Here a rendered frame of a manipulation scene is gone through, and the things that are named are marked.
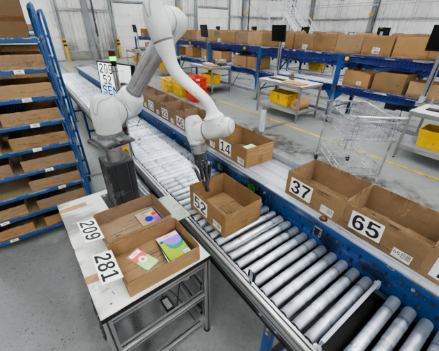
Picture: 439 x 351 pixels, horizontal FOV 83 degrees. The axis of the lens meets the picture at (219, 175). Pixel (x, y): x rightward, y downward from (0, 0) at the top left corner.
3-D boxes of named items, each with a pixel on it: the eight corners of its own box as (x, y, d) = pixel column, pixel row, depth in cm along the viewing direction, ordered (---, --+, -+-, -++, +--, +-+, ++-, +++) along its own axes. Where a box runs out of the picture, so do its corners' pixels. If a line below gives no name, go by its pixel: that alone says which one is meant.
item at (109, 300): (58, 209, 173) (56, 205, 172) (138, 182, 205) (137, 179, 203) (102, 325, 106) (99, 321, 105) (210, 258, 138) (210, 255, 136)
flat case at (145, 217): (146, 232, 150) (146, 230, 149) (134, 216, 162) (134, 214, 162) (166, 223, 157) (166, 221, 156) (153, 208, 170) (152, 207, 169)
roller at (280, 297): (265, 304, 117) (266, 298, 115) (329, 255, 144) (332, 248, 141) (273, 313, 114) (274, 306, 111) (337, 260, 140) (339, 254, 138)
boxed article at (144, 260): (148, 272, 126) (148, 270, 125) (126, 259, 133) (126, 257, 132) (159, 262, 131) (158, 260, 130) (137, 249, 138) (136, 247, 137)
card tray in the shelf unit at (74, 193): (39, 209, 232) (35, 201, 226) (36, 194, 252) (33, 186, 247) (86, 195, 252) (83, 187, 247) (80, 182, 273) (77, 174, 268)
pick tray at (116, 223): (95, 227, 154) (91, 214, 149) (153, 204, 174) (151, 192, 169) (111, 255, 135) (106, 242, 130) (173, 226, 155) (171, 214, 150)
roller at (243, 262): (231, 267, 135) (231, 261, 133) (293, 229, 162) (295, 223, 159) (237, 274, 132) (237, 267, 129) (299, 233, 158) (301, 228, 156)
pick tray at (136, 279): (112, 258, 134) (108, 244, 128) (175, 229, 153) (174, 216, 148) (130, 298, 114) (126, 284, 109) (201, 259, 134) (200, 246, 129)
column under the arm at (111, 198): (112, 214, 164) (100, 171, 148) (100, 196, 182) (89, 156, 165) (149, 200, 178) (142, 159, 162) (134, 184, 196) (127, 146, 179)
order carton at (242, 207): (189, 205, 174) (189, 184, 165) (223, 191, 189) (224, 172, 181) (224, 238, 147) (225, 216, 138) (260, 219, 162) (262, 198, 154)
